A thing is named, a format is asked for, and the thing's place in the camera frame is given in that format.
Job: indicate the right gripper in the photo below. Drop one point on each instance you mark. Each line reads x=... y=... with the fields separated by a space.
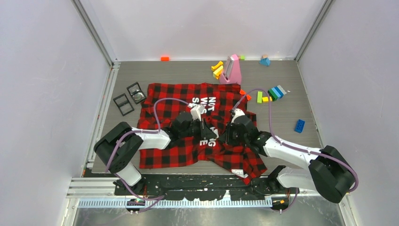
x=227 y=134

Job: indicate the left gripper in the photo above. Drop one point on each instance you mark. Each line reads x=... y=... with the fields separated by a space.
x=205 y=132

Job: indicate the red black plaid shirt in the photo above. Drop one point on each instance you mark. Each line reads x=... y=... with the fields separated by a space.
x=163 y=104

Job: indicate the black display box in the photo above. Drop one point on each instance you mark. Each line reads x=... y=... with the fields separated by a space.
x=123 y=104
x=136 y=93

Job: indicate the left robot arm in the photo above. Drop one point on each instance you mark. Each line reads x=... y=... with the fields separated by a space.
x=117 y=148

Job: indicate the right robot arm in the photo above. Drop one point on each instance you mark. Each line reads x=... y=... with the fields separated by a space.
x=323 y=170

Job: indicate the orange red brick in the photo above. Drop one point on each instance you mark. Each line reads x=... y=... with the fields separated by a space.
x=244 y=94

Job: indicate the pink metronome box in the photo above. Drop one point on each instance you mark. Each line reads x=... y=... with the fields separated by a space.
x=231 y=73

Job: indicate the yellow toy blocks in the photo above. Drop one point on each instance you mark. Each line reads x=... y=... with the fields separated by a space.
x=217 y=69

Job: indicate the stacked colourful bricks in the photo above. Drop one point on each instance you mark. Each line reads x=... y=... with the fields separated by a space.
x=277 y=93

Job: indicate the blue lego brick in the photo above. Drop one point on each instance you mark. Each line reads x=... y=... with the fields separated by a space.
x=299 y=126

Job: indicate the orange block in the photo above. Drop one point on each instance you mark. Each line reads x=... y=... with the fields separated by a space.
x=165 y=58

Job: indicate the blue wooden block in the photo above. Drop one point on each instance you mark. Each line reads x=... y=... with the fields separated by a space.
x=265 y=60

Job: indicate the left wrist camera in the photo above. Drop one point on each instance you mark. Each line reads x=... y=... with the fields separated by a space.
x=196 y=111

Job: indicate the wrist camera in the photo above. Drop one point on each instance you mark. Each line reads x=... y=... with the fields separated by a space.
x=196 y=111
x=236 y=113

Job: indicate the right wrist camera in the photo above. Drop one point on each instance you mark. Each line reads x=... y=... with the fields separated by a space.
x=236 y=113

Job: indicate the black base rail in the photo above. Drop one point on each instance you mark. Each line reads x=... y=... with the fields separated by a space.
x=177 y=187

